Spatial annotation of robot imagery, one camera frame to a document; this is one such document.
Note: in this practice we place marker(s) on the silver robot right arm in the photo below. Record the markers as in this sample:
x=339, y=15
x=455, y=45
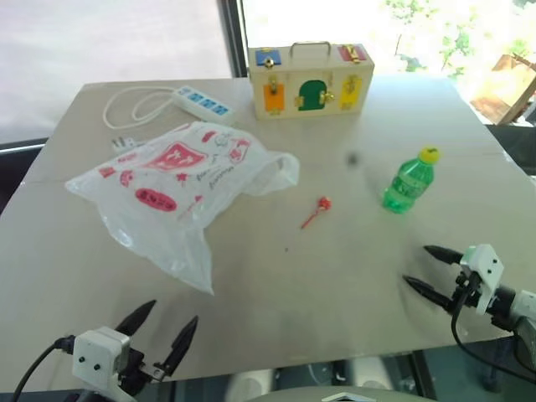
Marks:
x=521, y=310

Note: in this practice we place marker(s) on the green plastic bottle yellow cap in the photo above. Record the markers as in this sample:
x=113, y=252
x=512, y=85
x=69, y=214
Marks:
x=406, y=184

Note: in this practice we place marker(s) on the white blue power strip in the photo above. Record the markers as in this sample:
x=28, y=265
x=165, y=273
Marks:
x=205, y=104

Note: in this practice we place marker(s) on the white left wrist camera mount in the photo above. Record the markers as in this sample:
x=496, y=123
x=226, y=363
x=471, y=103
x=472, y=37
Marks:
x=98, y=356

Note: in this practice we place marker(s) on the black furniture edge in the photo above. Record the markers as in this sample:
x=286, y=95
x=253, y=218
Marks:
x=517, y=144

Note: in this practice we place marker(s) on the red lollipop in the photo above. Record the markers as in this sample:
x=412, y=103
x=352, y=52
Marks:
x=323, y=204

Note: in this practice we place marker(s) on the clear plastic bag red print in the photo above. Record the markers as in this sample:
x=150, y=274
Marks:
x=167, y=180

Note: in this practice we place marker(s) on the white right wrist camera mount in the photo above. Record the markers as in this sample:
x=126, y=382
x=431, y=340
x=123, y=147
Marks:
x=486, y=268

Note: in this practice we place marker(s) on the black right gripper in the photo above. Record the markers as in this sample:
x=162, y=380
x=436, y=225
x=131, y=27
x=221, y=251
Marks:
x=465, y=295

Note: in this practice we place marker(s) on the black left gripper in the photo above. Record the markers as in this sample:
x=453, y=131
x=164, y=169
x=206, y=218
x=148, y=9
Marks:
x=136, y=370

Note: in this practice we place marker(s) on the grey rounded shape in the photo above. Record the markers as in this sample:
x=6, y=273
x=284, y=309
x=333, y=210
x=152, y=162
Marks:
x=251, y=382
x=370, y=372

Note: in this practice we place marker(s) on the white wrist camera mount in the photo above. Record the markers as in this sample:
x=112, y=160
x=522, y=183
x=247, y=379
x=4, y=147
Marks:
x=486, y=268
x=98, y=356

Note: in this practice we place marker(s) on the wooden crate outdoors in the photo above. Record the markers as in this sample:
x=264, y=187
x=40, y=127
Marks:
x=508, y=84

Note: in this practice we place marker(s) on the white power plug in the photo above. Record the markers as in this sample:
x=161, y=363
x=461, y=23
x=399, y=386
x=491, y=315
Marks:
x=125, y=143

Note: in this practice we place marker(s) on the dark window frame post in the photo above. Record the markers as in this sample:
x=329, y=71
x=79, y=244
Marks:
x=232, y=37

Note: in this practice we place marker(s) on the wooden lock box coloured doors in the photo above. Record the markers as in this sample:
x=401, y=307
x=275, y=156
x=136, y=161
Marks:
x=310, y=71

